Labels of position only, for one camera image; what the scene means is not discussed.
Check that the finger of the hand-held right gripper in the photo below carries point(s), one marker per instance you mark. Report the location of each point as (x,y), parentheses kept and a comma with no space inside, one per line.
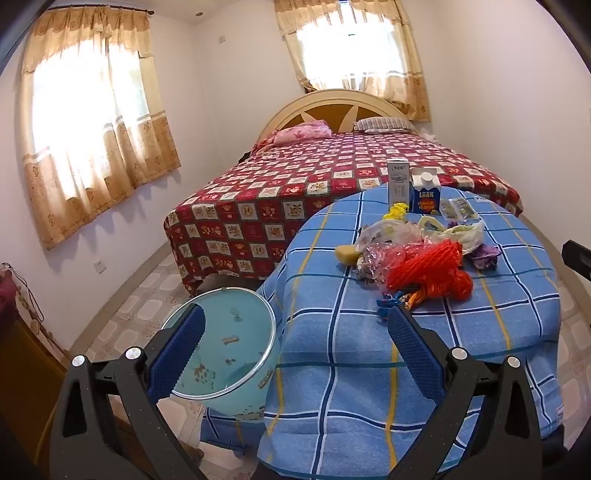
(578,259)

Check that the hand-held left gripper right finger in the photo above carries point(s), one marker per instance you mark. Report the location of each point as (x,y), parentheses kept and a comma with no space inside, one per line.
(415,350)

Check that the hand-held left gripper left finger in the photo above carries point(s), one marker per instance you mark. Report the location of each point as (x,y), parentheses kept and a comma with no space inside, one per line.
(178,350)

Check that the light blue trash bin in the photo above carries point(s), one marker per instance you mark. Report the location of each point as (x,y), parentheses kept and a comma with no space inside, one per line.
(221,332)

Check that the blue orange wrapper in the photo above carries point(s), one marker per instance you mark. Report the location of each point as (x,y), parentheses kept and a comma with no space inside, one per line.
(401,297)

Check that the orange net bag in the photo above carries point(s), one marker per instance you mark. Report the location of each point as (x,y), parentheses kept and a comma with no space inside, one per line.
(429,272)

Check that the large purple wrapper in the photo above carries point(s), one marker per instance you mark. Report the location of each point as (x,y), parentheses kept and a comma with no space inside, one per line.
(485,256)

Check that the red plastic bag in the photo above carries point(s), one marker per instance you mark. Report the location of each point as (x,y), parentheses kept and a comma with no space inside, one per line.
(383,263)

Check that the white plastic bag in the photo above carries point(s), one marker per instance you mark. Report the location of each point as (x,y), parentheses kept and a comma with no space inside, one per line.
(466,235)

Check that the yellow sponge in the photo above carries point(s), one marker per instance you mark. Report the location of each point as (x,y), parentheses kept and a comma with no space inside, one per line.
(346,254)

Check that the clear plastic bag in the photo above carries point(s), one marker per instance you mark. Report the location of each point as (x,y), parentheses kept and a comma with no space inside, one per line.
(383,230)

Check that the cream wrapper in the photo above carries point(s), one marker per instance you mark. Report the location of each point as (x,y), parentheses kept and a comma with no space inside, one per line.
(429,224)

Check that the yellow wrapper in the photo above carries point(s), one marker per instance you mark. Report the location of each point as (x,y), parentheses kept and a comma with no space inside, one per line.
(396,211)

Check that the blue checked tablecloth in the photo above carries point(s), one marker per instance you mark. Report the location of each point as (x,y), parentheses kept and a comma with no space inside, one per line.
(346,369)

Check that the beige hanging cloth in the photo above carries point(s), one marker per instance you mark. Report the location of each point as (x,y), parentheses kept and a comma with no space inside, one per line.
(32,309)

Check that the blue milk carton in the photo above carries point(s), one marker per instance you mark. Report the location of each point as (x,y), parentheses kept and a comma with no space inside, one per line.
(425,198)

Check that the white milk carton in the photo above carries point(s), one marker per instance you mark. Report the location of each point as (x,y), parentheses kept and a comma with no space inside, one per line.
(398,184)

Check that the maroon cloth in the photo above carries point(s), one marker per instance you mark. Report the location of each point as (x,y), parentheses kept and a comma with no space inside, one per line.
(7,295)

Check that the red checked bedspread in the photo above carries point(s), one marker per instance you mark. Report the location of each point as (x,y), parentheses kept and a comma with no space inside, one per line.
(277,194)

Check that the small white cloth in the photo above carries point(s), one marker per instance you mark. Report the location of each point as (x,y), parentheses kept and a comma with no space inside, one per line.
(429,136)

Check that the dark cloth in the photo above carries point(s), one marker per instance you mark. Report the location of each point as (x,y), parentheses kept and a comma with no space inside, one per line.
(244,156)

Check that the striped pillow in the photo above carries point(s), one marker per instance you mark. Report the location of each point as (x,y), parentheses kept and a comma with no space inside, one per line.
(383,124)

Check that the wide beige curtain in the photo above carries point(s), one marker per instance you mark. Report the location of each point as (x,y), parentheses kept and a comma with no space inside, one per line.
(92,138)

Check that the narrow beige curtain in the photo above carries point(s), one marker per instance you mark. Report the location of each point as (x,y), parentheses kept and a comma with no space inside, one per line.
(411,92)

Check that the pink pillow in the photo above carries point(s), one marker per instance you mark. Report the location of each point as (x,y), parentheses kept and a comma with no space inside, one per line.
(302,131)

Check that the cream wooden headboard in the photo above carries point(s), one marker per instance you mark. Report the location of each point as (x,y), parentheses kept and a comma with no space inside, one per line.
(323,108)

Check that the curtain rod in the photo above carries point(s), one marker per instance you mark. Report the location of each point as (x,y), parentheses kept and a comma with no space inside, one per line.
(92,10)

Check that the white wall socket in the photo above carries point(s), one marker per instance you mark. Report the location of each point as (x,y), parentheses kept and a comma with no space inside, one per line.
(101,266)

